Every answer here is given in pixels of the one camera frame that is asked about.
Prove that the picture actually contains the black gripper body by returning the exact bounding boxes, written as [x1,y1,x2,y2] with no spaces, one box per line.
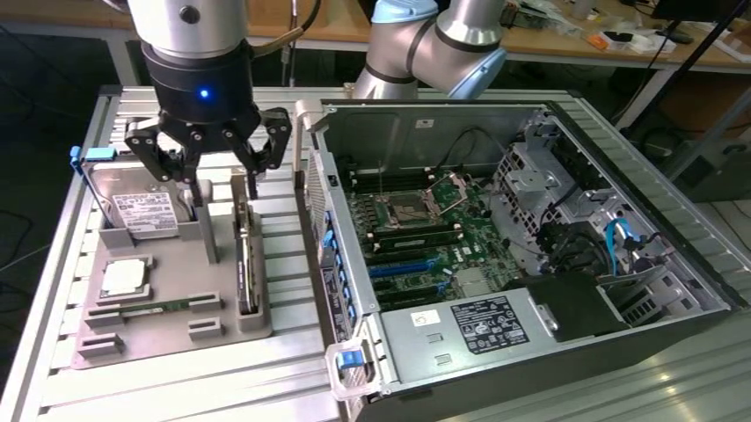
[142,41,263,153]

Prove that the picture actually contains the black graphics card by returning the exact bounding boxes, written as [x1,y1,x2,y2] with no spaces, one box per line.
[231,169,263,317]

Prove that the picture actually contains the black RAM slot white latches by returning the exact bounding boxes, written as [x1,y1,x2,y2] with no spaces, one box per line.
[350,178,439,186]

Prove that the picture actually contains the black expansion slot blue latch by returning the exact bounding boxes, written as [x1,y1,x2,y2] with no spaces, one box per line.
[375,280,451,304]

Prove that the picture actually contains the blue disk carrier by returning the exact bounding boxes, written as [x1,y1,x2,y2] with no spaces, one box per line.
[68,145,122,178]

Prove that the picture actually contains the silver hard disk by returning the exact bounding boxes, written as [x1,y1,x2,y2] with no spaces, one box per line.
[87,163,199,241]

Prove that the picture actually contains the black open PC case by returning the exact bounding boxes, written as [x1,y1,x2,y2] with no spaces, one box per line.
[292,97,744,422]

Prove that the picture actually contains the grey parts rack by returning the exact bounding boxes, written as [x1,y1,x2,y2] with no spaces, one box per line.
[70,178,278,368]

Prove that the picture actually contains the CPU socket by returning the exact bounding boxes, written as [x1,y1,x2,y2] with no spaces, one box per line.
[380,193,434,228]

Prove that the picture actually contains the silver CPU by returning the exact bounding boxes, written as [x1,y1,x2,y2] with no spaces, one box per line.
[100,259,148,296]

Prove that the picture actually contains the metal socket cover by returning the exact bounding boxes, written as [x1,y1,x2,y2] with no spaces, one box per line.
[424,169,474,207]

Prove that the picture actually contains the black RAM stick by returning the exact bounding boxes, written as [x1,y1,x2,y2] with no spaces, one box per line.
[374,228,463,255]

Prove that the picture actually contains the green RAM stick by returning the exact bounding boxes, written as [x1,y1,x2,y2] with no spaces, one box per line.
[91,298,212,316]

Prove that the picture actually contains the green motherboard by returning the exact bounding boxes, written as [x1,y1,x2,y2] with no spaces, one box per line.
[343,169,518,311]

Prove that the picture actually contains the metal drive cage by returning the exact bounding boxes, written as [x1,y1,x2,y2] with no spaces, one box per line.
[490,109,623,269]

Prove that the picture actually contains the silver chipset heatsink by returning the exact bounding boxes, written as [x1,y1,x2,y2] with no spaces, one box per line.
[454,267,498,296]

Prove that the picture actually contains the silver power supply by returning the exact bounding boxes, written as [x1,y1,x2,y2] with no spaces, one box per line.
[375,288,556,383]

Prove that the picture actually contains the clear plastic bags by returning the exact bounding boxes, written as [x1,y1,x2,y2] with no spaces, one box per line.
[542,0,600,39]

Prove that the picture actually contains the black plastic shroud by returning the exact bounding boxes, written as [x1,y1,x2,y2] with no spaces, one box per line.
[507,270,627,344]

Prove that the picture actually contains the orange white box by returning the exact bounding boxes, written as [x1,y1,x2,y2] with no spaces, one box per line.
[586,29,659,55]

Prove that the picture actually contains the metal disk bay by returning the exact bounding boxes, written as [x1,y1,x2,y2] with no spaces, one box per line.
[595,263,706,330]

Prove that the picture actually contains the dark grey computer tower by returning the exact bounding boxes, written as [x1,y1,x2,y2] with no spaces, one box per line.
[674,140,751,203]

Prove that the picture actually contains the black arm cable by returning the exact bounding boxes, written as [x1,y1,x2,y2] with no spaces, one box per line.
[248,0,323,56]

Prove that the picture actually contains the black looped wire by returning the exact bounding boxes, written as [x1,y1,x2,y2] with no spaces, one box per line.
[436,127,503,178]

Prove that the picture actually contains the black wire bundle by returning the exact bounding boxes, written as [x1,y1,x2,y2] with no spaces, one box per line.
[536,222,610,276]

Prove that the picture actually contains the wooden desk white frame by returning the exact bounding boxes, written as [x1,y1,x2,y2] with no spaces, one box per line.
[0,0,751,131]

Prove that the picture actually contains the blue disk wire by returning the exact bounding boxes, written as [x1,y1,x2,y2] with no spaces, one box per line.
[603,217,644,278]

